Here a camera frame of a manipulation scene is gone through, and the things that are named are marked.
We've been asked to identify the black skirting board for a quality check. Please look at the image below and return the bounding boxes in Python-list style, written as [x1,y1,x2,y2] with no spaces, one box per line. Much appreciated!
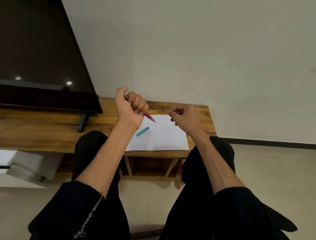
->
[220,137,316,150]

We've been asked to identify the person's right forearm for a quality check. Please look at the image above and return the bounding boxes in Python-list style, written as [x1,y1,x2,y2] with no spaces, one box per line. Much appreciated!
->
[188,129,246,195]

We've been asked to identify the black television stand leg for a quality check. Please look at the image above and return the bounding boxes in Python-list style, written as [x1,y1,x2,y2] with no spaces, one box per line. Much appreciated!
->
[77,113,90,133]

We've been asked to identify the red pen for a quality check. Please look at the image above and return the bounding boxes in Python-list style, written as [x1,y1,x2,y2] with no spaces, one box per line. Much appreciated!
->
[123,94,156,123]

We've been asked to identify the person's left forearm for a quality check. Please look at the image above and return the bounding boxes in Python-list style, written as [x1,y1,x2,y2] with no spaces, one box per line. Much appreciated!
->
[75,121,138,197]

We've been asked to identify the wooden low table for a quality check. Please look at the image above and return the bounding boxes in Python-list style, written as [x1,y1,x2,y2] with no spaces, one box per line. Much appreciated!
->
[0,98,217,183]

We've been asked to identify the black shirt with white print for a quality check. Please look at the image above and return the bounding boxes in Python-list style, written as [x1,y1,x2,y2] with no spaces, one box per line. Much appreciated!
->
[28,180,298,240]

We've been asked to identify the black flat screen television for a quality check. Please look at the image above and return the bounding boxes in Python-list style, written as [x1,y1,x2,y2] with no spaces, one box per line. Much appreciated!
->
[0,0,103,115]

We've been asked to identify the person's left hand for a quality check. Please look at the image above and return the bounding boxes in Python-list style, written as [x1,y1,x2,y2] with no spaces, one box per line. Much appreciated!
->
[115,87,149,131]

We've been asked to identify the black trousers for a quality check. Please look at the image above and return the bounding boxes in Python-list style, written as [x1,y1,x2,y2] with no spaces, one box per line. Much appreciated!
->
[71,131,236,240]

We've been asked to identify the person's right hand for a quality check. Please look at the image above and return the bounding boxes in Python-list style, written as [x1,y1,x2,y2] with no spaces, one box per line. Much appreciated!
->
[168,104,203,136]

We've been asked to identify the white box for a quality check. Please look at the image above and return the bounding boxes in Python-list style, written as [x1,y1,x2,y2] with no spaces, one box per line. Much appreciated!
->
[0,150,64,183]

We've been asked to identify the person's bare foot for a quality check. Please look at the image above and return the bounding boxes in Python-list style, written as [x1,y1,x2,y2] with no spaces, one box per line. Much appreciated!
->
[174,167,186,190]

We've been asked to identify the white paper sheet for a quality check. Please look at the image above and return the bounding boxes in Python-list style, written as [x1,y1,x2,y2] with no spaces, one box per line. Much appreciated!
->
[125,114,190,151]

